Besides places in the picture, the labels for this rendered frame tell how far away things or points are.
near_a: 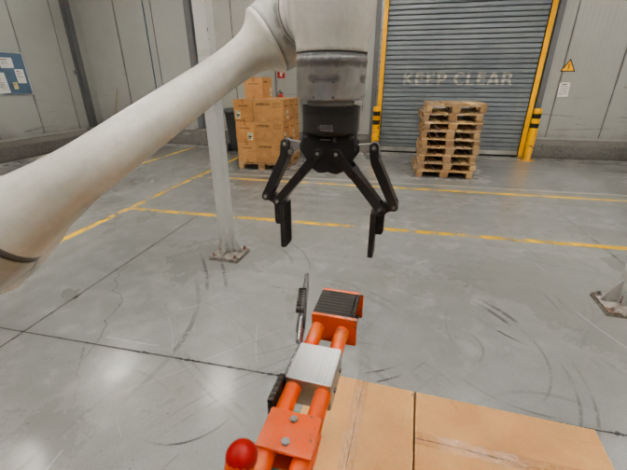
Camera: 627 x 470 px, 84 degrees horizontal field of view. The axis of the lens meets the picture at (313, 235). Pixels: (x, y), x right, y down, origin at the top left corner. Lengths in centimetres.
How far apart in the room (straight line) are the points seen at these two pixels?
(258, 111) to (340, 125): 675
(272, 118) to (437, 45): 429
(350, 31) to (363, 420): 122
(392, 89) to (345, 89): 887
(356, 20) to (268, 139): 678
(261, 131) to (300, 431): 693
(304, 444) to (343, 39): 45
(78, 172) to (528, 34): 955
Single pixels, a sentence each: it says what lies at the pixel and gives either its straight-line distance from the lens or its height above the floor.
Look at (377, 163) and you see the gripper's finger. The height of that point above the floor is 154.
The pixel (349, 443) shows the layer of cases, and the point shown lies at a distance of 134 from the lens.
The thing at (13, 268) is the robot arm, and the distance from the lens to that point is 53.
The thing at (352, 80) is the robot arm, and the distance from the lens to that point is 46.
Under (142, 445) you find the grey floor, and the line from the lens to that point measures 217.
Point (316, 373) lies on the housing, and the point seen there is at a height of 129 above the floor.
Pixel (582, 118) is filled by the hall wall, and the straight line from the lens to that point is 1034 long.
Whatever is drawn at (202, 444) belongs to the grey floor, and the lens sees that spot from 208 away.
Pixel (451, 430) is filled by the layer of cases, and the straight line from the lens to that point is 144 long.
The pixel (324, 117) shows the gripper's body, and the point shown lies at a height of 159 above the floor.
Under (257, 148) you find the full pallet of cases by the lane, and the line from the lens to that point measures 733.
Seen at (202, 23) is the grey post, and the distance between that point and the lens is 334.
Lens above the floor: 163
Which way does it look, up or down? 24 degrees down
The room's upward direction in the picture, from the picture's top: straight up
